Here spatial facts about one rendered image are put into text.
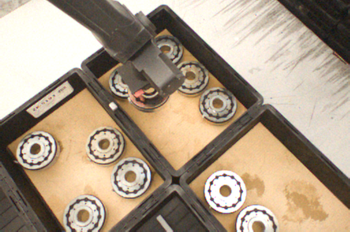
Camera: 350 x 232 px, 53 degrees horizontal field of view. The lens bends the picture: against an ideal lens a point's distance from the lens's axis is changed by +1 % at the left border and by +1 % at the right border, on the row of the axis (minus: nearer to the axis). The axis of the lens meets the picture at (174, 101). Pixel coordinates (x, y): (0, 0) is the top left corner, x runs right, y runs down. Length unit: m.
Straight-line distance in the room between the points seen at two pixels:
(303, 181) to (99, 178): 0.52
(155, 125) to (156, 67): 0.38
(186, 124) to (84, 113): 0.29
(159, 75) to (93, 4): 0.21
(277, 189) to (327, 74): 0.47
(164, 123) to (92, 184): 0.25
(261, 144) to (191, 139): 0.19
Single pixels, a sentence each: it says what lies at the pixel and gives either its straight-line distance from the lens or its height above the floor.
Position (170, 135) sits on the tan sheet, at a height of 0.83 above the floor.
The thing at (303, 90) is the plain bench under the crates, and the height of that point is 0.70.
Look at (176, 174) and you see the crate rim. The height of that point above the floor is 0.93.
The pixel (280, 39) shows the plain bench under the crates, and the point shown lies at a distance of 1.26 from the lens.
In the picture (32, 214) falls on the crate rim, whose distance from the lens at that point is 0.88.
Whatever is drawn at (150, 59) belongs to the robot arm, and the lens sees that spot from 0.60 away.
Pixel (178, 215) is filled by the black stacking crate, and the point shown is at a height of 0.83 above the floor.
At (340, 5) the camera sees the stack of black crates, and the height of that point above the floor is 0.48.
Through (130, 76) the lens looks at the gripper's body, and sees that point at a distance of 0.73.
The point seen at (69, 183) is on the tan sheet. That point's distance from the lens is 0.97.
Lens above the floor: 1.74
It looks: 68 degrees down
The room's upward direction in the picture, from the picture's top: 5 degrees counter-clockwise
